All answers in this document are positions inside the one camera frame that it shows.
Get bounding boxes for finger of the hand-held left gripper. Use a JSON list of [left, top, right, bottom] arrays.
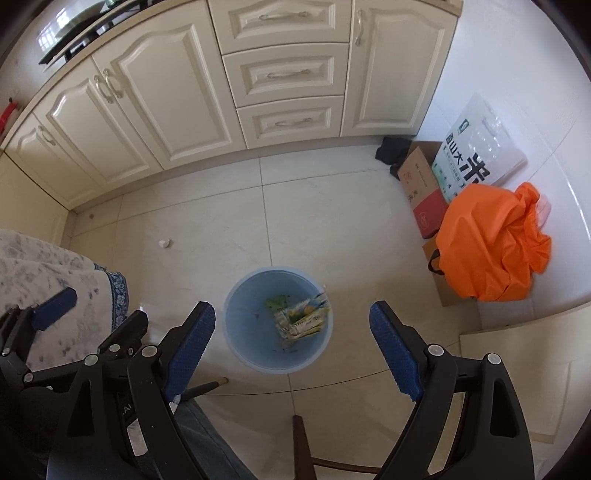
[[0, 287, 78, 357], [97, 309, 149, 358]]

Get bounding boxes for round table floral cloth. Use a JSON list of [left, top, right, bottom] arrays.
[[0, 228, 132, 374]]

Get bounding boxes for white printed rice bag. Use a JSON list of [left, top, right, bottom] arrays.
[[431, 92, 528, 204]]

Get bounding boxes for green wrappers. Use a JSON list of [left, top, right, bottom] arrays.
[[273, 302, 331, 348]]

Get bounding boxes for dark wooden chair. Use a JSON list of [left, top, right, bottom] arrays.
[[292, 414, 393, 480]]

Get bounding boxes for cream base kitchen cabinets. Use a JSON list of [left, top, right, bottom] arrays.
[[0, 0, 465, 250]]

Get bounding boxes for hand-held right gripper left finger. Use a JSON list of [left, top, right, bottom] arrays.
[[46, 301, 218, 480]]

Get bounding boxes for black cloth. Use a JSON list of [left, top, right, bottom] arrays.
[[375, 136, 414, 181]]

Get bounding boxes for orange plastic bag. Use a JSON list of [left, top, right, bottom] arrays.
[[436, 181, 552, 303]]

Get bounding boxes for cream cabinet door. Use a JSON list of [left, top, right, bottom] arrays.
[[0, 113, 105, 208], [0, 154, 75, 250], [32, 55, 164, 201], [91, 0, 247, 169], [341, 0, 455, 138]]

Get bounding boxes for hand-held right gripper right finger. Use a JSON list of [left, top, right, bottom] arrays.
[[368, 300, 536, 480]]

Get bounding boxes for brown red cardboard box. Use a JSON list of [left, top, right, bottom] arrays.
[[397, 141, 455, 240]]

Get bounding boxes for black glass gas stove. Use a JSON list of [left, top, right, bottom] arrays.
[[37, 0, 162, 65]]

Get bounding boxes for blue plastic waste bin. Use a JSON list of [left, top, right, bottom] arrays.
[[224, 265, 334, 374]]

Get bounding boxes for cream cabinet drawer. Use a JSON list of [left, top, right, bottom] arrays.
[[222, 42, 352, 109], [235, 95, 347, 151], [208, 0, 354, 54]]

